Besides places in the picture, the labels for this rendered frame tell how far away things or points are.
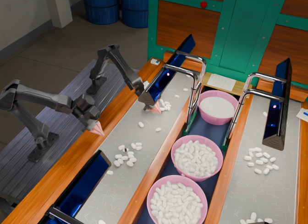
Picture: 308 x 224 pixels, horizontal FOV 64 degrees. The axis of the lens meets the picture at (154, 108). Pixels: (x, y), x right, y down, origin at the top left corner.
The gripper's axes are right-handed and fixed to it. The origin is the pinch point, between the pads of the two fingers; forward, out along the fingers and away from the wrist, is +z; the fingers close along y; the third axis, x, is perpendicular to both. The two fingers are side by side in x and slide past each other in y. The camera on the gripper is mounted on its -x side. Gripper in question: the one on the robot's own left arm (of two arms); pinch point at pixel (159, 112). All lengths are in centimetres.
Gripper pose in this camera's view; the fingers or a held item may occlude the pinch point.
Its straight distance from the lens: 150.0
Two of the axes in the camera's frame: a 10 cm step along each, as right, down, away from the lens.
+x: -6.2, 3.4, 7.1
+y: 4.3, -6.2, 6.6
